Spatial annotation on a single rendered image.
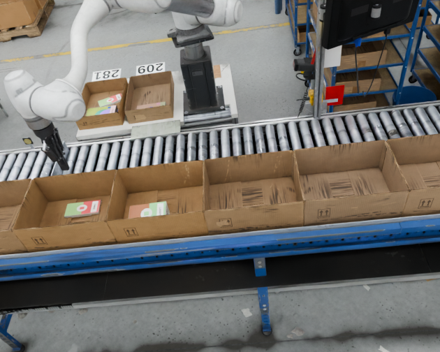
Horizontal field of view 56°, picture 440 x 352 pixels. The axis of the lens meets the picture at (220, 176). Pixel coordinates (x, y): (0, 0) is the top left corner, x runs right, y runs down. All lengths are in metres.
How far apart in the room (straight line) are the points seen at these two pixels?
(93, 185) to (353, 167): 1.19
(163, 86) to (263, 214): 1.47
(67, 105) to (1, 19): 4.82
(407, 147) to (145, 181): 1.17
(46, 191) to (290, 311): 1.47
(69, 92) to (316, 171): 1.09
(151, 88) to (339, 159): 1.47
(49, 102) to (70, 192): 0.71
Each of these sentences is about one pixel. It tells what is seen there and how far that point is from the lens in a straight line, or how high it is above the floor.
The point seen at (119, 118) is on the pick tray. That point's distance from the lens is 2.59.
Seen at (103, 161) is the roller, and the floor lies 0.75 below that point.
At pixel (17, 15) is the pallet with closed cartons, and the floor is 0.28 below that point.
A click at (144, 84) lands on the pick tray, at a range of 2.88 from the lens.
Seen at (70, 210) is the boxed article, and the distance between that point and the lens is 2.01.
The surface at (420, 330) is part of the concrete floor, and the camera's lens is 2.58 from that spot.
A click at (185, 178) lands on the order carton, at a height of 0.95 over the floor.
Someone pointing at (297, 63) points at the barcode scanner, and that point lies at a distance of 2.27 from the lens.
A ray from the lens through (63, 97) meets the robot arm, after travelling 1.41.
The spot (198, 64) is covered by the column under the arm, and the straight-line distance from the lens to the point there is 2.40.
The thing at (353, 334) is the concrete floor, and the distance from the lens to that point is 2.49.
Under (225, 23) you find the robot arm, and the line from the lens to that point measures 2.17.
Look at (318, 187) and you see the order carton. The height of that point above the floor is 0.89.
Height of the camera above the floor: 2.28
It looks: 46 degrees down
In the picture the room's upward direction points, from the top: 10 degrees counter-clockwise
